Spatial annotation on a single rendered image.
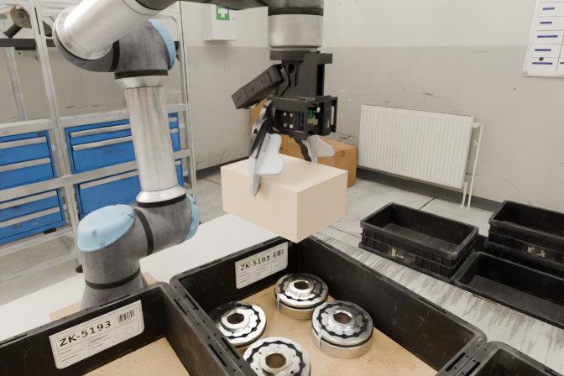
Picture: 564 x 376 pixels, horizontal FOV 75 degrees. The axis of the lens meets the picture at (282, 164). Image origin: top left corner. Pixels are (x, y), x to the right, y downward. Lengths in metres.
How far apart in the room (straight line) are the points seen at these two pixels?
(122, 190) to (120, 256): 1.72
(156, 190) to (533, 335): 0.90
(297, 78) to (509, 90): 2.91
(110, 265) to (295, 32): 0.61
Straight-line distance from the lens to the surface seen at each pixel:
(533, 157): 3.39
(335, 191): 0.56
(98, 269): 0.88
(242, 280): 0.74
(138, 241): 0.87
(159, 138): 0.88
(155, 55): 0.88
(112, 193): 2.55
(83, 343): 0.67
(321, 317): 0.68
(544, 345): 1.03
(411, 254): 1.56
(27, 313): 1.12
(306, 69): 0.50
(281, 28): 0.50
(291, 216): 0.50
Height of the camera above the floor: 1.30
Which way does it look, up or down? 18 degrees down
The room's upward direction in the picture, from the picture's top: straight up
